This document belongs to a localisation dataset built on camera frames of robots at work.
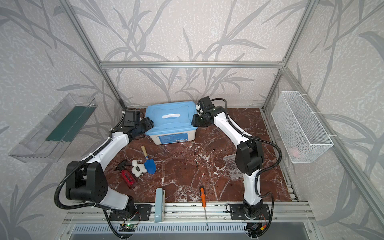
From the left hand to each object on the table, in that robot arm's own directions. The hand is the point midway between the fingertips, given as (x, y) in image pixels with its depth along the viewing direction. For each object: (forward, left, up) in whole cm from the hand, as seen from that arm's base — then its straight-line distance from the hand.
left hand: (153, 119), depth 89 cm
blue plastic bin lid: (+2, -10, -1) cm, 10 cm away
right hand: (0, -25, 0) cm, 25 cm away
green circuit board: (-53, +6, -19) cm, 56 cm away
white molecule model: (-26, +7, -14) cm, 30 cm away
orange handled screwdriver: (-42, -31, -15) cm, 54 cm away
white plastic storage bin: (-6, -12, -11) cm, 17 cm away
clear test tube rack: (-24, -47, -16) cm, 55 cm away
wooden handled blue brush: (-22, +2, -18) cm, 28 cm away
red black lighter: (-24, +16, -18) cm, 34 cm away
